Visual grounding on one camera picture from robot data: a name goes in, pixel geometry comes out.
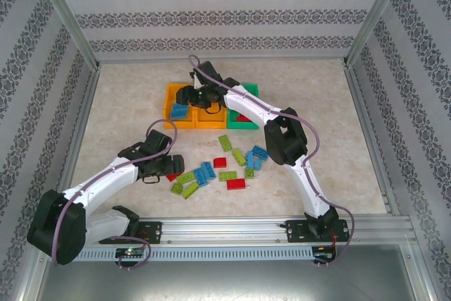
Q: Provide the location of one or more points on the aluminium table side rail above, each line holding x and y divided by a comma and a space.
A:
82, 128
370, 139

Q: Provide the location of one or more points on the orange plastic bin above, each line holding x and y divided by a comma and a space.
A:
211, 121
168, 96

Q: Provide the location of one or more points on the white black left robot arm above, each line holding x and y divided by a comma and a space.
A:
105, 177

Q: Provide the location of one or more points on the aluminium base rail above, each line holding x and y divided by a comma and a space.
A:
225, 230

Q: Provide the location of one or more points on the long green lego brick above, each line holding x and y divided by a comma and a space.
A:
225, 142

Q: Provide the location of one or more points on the green plastic bin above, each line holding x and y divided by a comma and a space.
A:
252, 89

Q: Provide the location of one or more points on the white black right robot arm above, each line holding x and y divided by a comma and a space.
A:
310, 188

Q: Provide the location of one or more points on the flat red lego brick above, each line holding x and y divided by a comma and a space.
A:
236, 184

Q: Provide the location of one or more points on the curved red lego brick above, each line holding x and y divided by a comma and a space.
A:
220, 162

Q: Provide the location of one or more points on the short blue lego brick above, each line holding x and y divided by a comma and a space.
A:
258, 164
175, 106

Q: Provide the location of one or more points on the small controller board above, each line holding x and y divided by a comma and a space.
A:
322, 256
130, 252

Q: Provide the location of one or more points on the small green lego brick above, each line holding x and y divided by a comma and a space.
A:
249, 173
176, 188

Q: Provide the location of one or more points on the aluminium table end rail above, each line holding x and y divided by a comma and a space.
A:
225, 60

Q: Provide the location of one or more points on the aluminium frame post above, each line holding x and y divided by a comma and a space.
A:
377, 15
63, 15

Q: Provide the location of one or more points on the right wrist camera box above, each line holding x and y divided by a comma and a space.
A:
202, 96

